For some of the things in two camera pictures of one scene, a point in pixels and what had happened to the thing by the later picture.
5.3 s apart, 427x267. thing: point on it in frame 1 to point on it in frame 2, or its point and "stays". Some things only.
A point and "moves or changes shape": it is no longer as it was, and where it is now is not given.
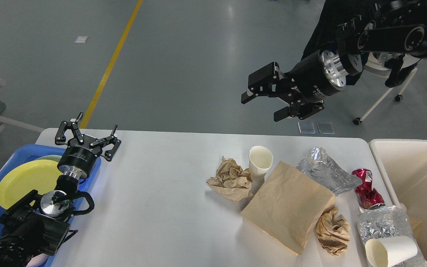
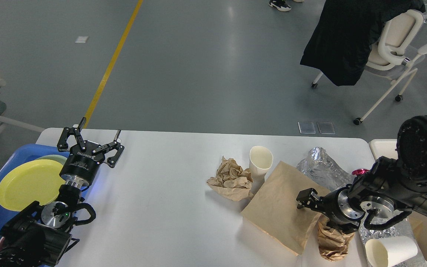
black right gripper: [315, 78] to [340, 211]
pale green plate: [52, 157] stays
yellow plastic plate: [19, 180] stays
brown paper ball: [333, 231] moves or changes shape
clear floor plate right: [325, 127] stays
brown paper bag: [287, 207] stays
